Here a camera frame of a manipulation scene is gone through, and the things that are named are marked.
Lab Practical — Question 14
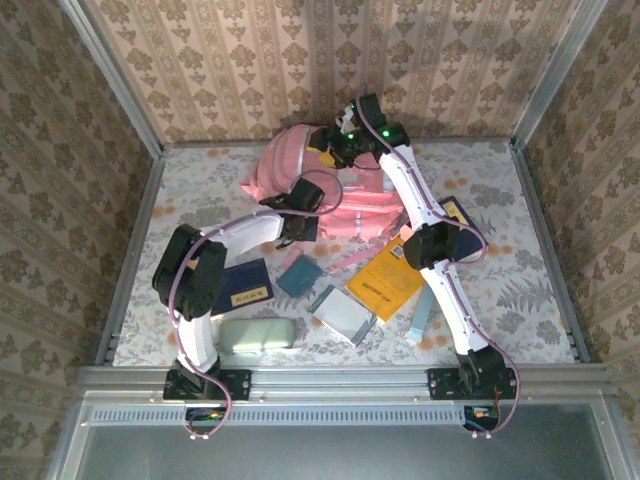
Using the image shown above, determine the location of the pink backpack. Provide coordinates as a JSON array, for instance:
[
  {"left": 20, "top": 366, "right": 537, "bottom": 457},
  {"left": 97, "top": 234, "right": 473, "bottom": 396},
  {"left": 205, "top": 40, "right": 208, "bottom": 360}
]
[{"left": 238, "top": 124, "right": 409, "bottom": 271}]

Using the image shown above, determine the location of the small teal notebook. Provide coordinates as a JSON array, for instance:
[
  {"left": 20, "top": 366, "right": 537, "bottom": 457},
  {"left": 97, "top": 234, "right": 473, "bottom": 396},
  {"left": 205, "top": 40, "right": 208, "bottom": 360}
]
[{"left": 276, "top": 252, "right": 324, "bottom": 297}]

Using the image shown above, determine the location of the navy book with yellow label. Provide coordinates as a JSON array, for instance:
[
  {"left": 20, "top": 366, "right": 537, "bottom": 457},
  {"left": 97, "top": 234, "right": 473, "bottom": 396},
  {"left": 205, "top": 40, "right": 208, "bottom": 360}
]
[
  {"left": 209, "top": 258, "right": 275, "bottom": 317},
  {"left": 438, "top": 194, "right": 500, "bottom": 265}
]

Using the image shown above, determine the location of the white grey notebook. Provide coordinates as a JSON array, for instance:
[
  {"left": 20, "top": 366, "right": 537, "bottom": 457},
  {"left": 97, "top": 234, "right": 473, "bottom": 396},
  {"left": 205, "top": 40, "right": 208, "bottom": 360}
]
[{"left": 308, "top": 284, "right": 379, "bottom": 349}]

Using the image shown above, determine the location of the pale green pencil case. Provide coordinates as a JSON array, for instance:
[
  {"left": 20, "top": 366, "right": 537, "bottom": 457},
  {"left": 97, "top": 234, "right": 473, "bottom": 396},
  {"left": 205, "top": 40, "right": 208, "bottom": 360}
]
[{"left": 218, "top": 317, "right": 296, "bottom": 351}]

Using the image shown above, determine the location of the light blue ruler box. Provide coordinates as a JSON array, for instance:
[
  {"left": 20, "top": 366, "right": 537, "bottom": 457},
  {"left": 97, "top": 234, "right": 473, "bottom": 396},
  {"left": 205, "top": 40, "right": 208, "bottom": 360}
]
[{"left": 405, "top": 287, "right": 437, "bottom": 345}]

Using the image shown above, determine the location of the floral tablecloth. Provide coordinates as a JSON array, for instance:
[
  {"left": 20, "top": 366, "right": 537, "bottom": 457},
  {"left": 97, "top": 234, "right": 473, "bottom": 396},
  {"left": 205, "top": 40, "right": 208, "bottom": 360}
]
[{"left": 112, "top": 142, "right": 576, "bottom": 366}]

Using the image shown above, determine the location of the grey metal panel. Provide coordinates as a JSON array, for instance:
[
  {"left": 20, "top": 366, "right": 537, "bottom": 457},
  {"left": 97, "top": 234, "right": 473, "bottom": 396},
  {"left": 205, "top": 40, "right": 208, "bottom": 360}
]
[{"left": 47, "top": 399, "right": 640, "bottom": 480}]

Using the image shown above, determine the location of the aluminium table side rail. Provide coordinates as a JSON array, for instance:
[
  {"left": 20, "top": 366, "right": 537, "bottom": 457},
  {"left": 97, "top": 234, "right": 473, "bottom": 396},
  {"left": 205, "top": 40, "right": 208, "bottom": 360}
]
[
  {"left": 94, "top": 149, "right": 166, "bottom": 366},
  {"left": 509, "top": 142, "right": 594, "bottom": 364}
]

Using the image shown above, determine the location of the aluminium mounting rail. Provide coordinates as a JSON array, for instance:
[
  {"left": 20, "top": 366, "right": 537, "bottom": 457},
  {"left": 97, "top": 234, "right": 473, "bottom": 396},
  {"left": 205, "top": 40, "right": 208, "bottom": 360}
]
[{"left": 74, "top": 363, "right": 615, "bottom": 404}]

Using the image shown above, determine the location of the aluminium frame post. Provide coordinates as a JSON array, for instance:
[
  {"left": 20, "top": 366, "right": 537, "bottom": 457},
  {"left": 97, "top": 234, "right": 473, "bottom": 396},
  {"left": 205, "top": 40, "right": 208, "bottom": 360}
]
[
  {"left": 509, "top": 0, "right": 609, "bottom": 146},
  {"left": 57, "top": 0, "right": 166, "bottom": 159}
]

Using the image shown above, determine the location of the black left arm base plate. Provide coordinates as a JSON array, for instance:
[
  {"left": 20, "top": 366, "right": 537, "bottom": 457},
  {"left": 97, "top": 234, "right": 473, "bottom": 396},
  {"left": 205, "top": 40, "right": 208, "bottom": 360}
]
[{"left": 163, "top": 368, "right": 251, "bottom": 402}]

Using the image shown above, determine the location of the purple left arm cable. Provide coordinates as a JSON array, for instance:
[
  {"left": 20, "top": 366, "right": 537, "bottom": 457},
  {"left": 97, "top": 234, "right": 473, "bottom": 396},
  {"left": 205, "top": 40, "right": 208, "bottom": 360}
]
[{"left": 167, "top": 168, "right": 346, "bottom": 441}]

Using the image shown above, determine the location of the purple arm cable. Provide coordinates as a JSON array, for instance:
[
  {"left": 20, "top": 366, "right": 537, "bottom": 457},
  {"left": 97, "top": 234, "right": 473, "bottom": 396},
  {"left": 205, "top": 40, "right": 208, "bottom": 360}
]
[
  {"left": 167, "top": 168, "right": 346, "bottom": 441},
  {"left": 357, "top": 102, "right": 524, "bottom": 441}
]

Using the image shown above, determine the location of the grey slotted cable duct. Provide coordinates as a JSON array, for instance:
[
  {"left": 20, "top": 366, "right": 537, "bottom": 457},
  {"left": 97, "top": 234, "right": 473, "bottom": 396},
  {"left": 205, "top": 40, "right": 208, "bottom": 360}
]
[{"left": 88, "top": 403, "right": 476, "bottom": 427}]

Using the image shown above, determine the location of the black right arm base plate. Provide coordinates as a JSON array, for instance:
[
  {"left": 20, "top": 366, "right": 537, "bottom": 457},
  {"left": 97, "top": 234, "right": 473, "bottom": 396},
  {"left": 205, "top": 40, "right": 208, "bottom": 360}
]
[{"left": 427, "top": 367, "right": 519, "bottom": 401}]

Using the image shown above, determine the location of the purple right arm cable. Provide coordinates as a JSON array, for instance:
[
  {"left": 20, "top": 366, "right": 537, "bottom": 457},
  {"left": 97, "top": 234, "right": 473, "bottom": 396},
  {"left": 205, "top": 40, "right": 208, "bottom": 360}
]
[{"left": 357, "top": 102, "right": 524, "bottom": 441}]

